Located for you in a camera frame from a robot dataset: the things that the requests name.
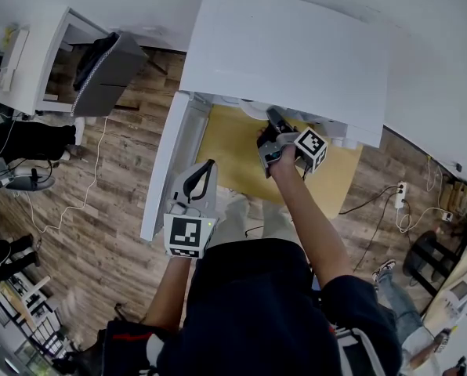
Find person's right hand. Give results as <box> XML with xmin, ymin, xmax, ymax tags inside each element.
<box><xmin>270</xmin><ymin>146</ymin><xmax>298</xmax><ymax>174</ymax></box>

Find grey chair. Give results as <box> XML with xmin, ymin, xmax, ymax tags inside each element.
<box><xmin>71</xmin><ymin>31</ymin><xmax>149</xmax><ymax>119</ymax></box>

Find white open-front desk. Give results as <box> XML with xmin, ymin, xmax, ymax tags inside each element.
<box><xmin>0</xmin><ymin>5</ymin><xmax>117</xmax><ymax>118</ymax></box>

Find person's right forearm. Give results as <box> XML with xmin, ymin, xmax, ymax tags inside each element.
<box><xmin>271</xmin><ymin>161</ymin><xmax>355</xmax><ymax>290</ymax></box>

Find person's left forearm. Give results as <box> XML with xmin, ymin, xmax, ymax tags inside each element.
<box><xmin>142</xmin><ymin>255</ymin><xmax>192</xmax><ymax>331</ymax></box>

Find white power strip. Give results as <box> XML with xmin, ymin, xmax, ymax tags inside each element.
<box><xmin>395</xmin><ymin>180</ymin><xmax>410</xmax><ymax>211</ymax></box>

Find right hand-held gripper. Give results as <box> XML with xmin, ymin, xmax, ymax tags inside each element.
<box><xmin>256</xmin><ymin>107</ymin><xmax>329</xmax><ymax>179</ymax></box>

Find black floor cable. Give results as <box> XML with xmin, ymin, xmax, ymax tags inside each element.
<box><xmin>338</xmin><ymin>185</ymin><xmax>400</xmax><ymax>215</ymax></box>

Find white plate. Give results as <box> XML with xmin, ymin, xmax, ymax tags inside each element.
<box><xmin>239</xmin><ymin>99</ymin><xmax>276</xmax><ymax>124</ymax></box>

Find long white cable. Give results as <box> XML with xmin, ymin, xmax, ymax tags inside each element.
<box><xmin>24</xmin><ymin>114</ymin><xmax>110</xmax><ymax>235</ymax></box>

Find grey office chair base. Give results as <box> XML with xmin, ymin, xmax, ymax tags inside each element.
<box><xmin>0</xmin><ymin>157</ymin><xmax>57</xmax><ymax>193</ymax></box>

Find person's beige trousers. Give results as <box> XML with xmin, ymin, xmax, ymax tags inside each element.
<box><xmin>213</xmin><ymin>192</ymin><xmax>295</xmax><ymax>248</ymax></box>

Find person's dark shirt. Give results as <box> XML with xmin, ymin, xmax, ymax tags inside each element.
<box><xmin>154</xmin><ymin>238</ymin><xmax>404</xmax><ymax>376</ymax></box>

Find black jacket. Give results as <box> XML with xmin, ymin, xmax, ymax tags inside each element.
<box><xmin>72</xmin><ymin>33</ymin><xmax>120</xmax><ymax>92</ymax></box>

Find black and red backpack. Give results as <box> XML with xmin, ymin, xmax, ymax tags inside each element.
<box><xmin>52</xmin><ymin>317</ymin><xmax>168</xmax><ymax>376</ymax></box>

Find black stool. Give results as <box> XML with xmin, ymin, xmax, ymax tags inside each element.
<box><xmin>402</xmin><ymin>230</ymin><xmax>467</xmax><ymax>298</ymax></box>

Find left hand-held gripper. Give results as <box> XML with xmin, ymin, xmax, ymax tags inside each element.
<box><xmin>163</xmin><ymin>159</ymin><xmax>219</xmax><ymax>260</ymax></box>

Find coiled white cable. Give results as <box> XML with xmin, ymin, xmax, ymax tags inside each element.
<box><xmin>396</xmin><ymin>204</ymin><xmax>452</xmax><ymax>234</ymax></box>

